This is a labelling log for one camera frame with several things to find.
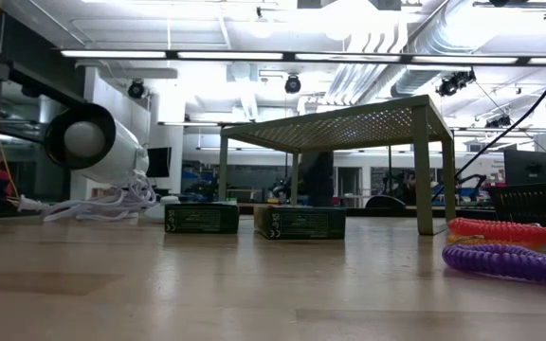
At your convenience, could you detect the long ceiling light bar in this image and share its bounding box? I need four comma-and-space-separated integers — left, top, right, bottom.
59, 49, 546, 66

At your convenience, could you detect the yellow spiral wrist keychain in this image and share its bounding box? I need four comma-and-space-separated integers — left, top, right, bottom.
446, 234, 539, 251

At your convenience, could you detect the silver ceiling duct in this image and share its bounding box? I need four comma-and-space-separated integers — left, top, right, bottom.
389, 0, 497, 99

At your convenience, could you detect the black ceiling spotlight cluster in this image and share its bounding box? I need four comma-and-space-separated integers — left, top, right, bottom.
484, 115, 512, 129
436, 68, 477, 98

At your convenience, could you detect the purple spiral wrist keychain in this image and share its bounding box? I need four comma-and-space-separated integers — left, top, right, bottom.
441, 243, 546, 295

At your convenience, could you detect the black table frame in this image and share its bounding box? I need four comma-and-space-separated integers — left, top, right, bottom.
239, 202, 492, 219

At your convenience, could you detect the white round cord switch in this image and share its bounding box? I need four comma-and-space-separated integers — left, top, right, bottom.
144, 194, 182, 222

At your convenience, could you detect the orange spiral wrist keychain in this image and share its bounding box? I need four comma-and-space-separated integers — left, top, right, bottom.
446, 216, 546, 246

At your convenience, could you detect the large black monitor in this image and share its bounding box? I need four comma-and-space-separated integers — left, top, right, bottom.
503, 149, 546, 186

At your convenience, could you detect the green yellow crayon box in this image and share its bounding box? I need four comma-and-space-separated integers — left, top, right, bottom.
163, 202, 241, 235
253, 205, 348, 242

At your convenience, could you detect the black plastic basket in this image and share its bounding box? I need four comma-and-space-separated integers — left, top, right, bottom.
488, 182, 546, 227

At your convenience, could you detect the small black monitor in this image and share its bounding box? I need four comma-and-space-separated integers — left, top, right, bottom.
146, 146, 173, 179

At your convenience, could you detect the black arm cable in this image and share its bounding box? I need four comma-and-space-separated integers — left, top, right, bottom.
431, 49, 546, 205

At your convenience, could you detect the green perforated metal shelf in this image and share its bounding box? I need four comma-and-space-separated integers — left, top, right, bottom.
216, 94, 458, 237

